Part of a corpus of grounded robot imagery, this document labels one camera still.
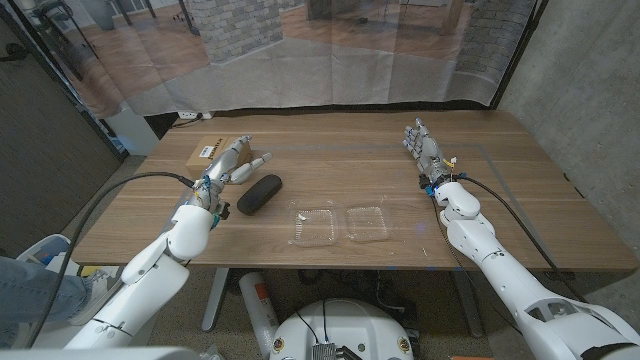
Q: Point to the cardboard packing box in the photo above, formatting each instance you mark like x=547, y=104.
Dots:
x=200, y=160

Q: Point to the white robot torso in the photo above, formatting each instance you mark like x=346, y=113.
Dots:
x=345, y=325

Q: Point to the white bin with blue contents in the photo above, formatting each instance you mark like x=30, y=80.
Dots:
x=47, y=247

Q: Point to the white power strip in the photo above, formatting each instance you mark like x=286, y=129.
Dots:
x=192, y=115

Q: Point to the black backdrop frame pole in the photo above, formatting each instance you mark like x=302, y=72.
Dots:
x=520, y=52

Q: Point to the white shoe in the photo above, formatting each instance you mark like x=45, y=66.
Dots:
x=100, y=287

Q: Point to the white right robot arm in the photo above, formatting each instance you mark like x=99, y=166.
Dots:
x=500, y=270

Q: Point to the person leg in jeans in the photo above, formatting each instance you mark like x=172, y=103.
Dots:
x=35, y=295

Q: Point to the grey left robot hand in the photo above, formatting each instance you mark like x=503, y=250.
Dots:
x=220, y=170

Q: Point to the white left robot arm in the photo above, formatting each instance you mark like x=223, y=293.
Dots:
x=150, y=280

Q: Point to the grey perforated wall panel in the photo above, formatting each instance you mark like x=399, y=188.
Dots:
x=45, y=165

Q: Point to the white table leg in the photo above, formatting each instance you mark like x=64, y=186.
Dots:
x=215, y=300

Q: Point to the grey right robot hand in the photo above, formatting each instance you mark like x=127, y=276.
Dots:
x=429, y=154

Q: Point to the clear plastic clamshell container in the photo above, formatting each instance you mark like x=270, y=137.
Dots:
x=340, y=225

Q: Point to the white roll with orange label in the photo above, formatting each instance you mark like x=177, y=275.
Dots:
x=260, y=310

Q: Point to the printed room backdrop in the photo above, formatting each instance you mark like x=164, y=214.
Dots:
x=300, y=65

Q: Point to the grey table leg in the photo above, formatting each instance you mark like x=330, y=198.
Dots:
x=467, y=305

